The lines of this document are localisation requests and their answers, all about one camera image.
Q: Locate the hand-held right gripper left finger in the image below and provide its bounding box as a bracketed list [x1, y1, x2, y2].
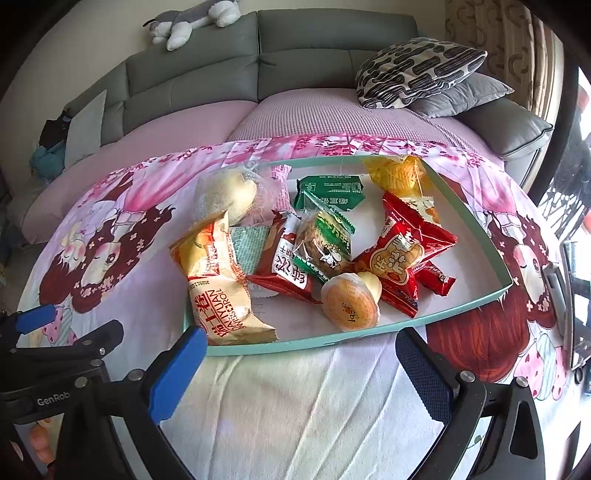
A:
[54, 324, 208, 480]

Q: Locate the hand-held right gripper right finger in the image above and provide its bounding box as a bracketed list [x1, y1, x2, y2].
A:
[394, 327, 548, 480]

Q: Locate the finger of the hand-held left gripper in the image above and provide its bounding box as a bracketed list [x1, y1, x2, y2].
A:
[14, 320, 125, 381]
[0, 304, 57, 347]

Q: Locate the small red snack packet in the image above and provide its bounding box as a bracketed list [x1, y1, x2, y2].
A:
[413, 261, 457, 296]

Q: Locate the orange roll cake packet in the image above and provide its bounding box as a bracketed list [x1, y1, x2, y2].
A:
[168, 210, 278, 347]

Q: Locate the teal-edged white tray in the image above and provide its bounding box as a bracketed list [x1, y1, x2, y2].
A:
[182, 154, 513, 358]

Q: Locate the orange jelly cup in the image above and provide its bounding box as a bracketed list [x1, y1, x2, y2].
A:
[321, 271, 382, 330]

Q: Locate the large red snack packet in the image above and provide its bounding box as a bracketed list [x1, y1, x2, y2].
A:
[353, 190, 459, 319]

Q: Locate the mint striped snack packet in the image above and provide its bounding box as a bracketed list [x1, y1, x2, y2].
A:
[229, 224, 271, 278]

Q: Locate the red-brown snack packet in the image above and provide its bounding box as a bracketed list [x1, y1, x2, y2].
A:
[247, 210, 324, 305]

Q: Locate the clear green-trimmed pastry packet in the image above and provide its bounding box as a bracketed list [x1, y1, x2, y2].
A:
[293, 191, 357, 284]

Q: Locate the yellow bun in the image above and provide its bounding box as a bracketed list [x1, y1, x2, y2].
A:
[194, 167, 278, 227]

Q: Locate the yellow snack packet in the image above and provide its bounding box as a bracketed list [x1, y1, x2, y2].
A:
[364, 155, 435, 199]

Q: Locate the dark green snack packet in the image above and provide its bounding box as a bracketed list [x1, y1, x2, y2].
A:
[292, 174, 366, 214]

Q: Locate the person's left hand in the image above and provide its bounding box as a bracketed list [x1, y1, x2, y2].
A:
[25, 422, 58, 467]

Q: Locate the teal cloth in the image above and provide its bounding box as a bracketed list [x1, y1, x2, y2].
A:
[28, 141, 68, 178]

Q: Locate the pink printed blanket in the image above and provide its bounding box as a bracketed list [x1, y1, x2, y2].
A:
[23, 134, 568, 480]

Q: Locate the dark bag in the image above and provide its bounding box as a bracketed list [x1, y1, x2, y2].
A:
[39, 108, 70, 148]

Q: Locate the white cushion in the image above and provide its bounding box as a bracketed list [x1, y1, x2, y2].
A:
[65, 89, 108, 167]

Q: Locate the pink snack packet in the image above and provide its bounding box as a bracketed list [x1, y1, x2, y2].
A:
[270, 164, 293, 195]

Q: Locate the black metal rack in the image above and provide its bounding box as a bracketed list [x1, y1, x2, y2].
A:
[538, 129, 591, 241]

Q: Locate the grey pillow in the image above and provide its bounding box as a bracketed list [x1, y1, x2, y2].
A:
[409, 71, 515, 118]

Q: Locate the grey leather sofa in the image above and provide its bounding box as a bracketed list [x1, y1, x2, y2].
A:
[7, 9, 555, 217]

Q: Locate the black and white patterned pillow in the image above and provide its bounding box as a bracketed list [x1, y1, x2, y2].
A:
[355, 38, 489, 109]

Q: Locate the grey and white plush toy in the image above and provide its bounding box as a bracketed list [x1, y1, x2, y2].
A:
[148, 0, 241, 51]

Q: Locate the beige patterned curtain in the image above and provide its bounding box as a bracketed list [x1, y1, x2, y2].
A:
[443, 0, 559, 121]

